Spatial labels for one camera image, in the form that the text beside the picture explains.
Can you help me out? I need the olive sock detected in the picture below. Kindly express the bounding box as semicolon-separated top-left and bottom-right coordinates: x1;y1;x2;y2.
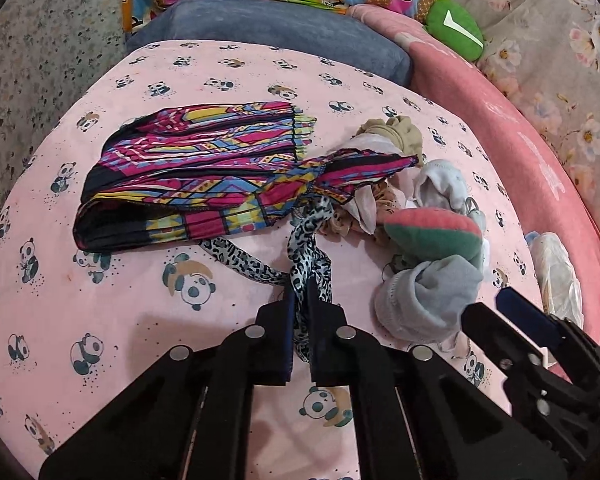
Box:
362;116;424;166

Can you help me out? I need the large-flower grey cloth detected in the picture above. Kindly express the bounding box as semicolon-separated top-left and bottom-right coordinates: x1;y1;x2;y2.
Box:
450;0;600;261

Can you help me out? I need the red and green plush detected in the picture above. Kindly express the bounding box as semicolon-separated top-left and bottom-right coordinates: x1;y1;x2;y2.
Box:
382;208;485;266

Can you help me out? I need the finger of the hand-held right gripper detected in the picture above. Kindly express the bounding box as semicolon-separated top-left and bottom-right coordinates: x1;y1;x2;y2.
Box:
461;302;600;472
495;287;600;411

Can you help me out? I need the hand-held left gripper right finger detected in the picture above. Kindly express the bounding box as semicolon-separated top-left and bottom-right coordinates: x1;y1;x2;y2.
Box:
305;280;568;480

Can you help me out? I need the leopard print scarf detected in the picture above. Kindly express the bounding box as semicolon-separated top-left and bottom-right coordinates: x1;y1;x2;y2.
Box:
200;195;341;366

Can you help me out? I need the blue cushion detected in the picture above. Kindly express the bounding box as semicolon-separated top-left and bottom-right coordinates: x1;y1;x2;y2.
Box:
125;0;413;86

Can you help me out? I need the pink blanket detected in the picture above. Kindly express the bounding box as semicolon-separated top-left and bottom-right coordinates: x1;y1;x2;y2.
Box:
350;4;600;376

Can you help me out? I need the sheer pale pink cloth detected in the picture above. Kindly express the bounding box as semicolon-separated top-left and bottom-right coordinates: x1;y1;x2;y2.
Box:
347;132;406;236

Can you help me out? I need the beige patterned scrunchie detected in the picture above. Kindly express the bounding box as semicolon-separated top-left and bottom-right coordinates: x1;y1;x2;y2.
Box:
325;182;406;248

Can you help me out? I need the white sock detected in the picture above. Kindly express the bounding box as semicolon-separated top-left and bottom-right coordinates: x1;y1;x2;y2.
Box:
412;160;473;211

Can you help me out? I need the green pillow with white mark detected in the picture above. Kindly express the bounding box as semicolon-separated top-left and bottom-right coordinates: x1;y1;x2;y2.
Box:
424;0;485;63

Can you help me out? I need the colourful zigzag patterned scarf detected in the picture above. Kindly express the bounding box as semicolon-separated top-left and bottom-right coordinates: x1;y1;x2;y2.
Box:
72;101;421;252

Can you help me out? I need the grey sock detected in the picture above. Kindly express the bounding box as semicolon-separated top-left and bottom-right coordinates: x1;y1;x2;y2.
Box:
374;254;483;343

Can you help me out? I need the pink panda print cloth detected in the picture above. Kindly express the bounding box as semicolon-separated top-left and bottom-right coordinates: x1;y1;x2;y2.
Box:
0;39;566;480

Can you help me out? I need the bin with white bag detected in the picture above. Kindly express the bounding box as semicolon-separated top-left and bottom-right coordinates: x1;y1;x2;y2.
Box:
527;231;586;328

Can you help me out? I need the small-flower grey cloth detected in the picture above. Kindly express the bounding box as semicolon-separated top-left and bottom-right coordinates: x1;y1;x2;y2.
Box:
0;0;136;261

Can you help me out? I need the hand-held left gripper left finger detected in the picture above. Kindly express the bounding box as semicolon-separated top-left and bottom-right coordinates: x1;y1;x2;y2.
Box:
39;291;301;480

